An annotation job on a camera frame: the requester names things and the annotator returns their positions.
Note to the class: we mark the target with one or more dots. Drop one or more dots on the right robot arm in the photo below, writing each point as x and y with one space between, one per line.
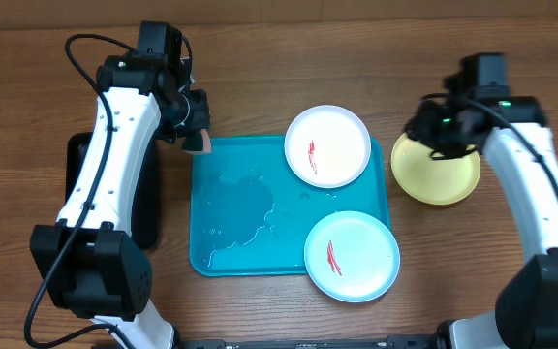
512 135

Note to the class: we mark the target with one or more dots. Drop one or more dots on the green and pink sponge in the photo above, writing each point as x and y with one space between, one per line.
197 143

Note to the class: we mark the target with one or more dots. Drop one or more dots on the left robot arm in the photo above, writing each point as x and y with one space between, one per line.
91 259

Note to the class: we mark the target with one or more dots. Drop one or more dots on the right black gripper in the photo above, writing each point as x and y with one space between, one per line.
422 134

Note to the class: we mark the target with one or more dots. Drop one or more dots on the black plastic tray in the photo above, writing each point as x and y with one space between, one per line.
146 203

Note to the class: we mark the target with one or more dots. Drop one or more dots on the light blue plate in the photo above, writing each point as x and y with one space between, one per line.
352 256

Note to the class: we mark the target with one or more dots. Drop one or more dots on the teal plastic tray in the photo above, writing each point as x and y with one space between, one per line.
251 215

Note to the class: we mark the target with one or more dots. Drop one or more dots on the white plate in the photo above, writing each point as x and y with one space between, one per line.
327 146

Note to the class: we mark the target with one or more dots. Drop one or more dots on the yellow-green rimmed plate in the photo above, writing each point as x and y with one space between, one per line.
434 182

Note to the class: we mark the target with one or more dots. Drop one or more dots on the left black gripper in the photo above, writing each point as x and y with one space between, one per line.
200 103

